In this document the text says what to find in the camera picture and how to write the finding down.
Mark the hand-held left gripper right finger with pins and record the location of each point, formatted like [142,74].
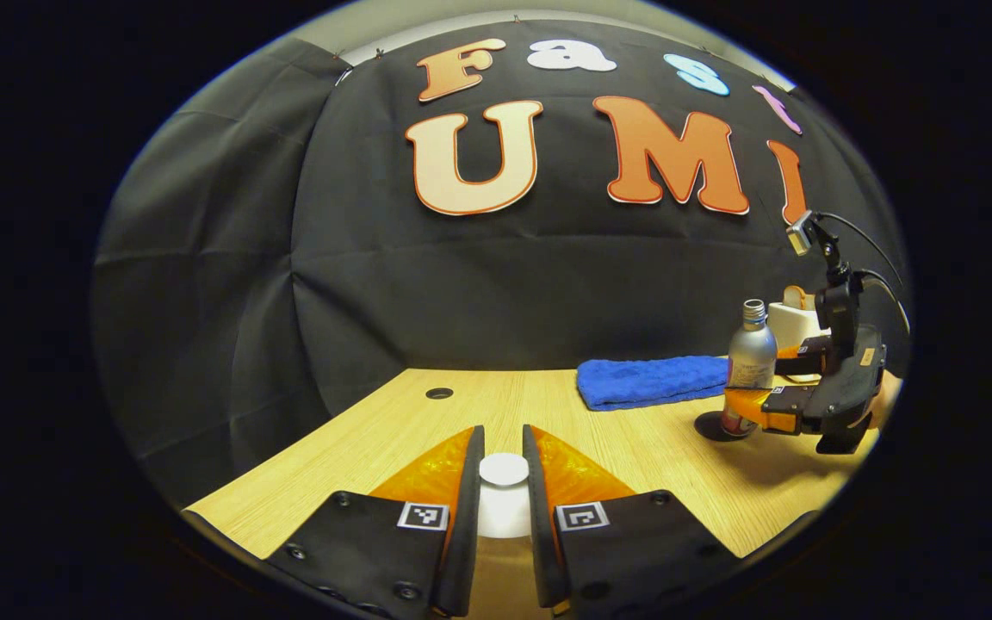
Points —
[539,517]

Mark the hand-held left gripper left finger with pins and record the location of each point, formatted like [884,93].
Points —
[468,517]

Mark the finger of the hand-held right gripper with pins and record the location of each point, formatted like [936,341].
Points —
[810,357]
[784,406]

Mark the silver water bottle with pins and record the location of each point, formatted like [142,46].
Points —
[752,353]

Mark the dark round coaster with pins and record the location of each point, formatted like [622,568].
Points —
[707,428]

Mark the white tabletop container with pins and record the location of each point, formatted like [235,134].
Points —
[793,325]

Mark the blue folded cloth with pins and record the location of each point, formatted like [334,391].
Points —
[647,381]

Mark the black backdrop cloth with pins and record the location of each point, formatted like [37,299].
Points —
[461,284]

